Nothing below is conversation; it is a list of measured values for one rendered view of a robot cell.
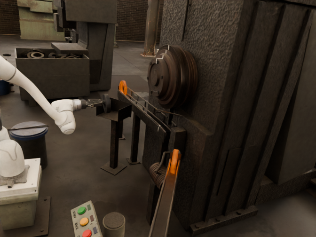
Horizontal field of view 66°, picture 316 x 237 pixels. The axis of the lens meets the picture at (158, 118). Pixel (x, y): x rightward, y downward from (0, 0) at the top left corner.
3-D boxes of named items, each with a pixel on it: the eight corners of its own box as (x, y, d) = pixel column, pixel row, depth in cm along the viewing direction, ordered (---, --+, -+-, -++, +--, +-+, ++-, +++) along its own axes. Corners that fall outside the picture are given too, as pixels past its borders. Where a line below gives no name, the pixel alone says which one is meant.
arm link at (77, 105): (74, 113, 186) (82, 112, 188) (73, 101, 182) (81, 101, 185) (72, 108, 193) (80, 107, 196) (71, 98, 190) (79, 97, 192)
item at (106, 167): (108, 157, 273) (110, 97, 244) (127, 166, 262) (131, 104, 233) (96, 166, 257) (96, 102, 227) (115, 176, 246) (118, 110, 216)
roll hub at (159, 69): (151, 89, 197) (154, 54, 186) (166, 102, 174) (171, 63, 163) (145, 90, 195) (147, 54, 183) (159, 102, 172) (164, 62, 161)
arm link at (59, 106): (71, 104, 194) (74, 117, 188) (50, 106, 188) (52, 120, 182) (71, 95, 186) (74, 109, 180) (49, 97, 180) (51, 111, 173)
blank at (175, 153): (174, 174, 161) (169, 173, 161) (178, 150, 164) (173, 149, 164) (174, 174, 146) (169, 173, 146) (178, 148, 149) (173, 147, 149)
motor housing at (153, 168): (156, 212, 208) (164, 159, 186) (168, 233, 190) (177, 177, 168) (142, 216, 202) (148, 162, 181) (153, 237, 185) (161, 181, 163)
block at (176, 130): (178, 152, 193) (183, 125, 183) (183, 158, 186) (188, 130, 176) (166, 154, 188) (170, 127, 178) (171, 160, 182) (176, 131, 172)
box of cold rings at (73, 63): (79, 87, 480) (78, 46, 447) (90, 102, 415) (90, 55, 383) (19, 90, 431) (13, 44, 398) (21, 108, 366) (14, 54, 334)
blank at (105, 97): (106, 91, 203) (101, 92, 202) (110, 96, 190) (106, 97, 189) (106, 109, 209) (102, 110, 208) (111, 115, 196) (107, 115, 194)
